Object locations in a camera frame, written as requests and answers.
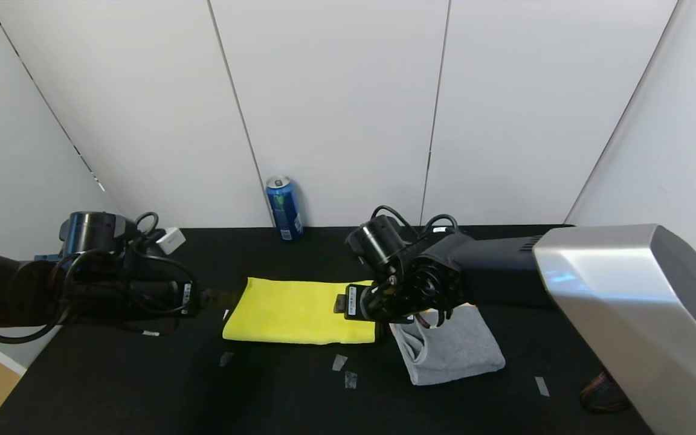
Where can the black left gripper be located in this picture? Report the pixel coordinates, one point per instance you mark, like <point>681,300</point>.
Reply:
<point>189,298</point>

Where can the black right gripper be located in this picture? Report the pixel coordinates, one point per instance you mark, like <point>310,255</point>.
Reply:
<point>351,301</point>

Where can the yellow towel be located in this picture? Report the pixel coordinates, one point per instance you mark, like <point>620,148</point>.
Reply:
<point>287,314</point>

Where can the grey towel with orange marks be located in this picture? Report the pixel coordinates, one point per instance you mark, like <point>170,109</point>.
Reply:
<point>457,356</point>

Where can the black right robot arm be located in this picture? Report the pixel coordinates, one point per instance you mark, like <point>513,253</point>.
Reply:
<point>626,302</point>

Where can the small grey tape piece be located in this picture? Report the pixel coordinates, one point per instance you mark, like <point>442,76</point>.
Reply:
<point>339,362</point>
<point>226,359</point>

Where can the grey tape rectangle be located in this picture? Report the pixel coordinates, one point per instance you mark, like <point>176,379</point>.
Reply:
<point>351,380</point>

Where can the blue drink can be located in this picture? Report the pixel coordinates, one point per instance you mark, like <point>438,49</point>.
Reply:
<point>284,210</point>

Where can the long grey tape strip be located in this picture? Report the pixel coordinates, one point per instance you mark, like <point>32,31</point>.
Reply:
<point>541,386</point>

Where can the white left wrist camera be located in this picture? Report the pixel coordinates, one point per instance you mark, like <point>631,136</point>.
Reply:
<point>171,240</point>

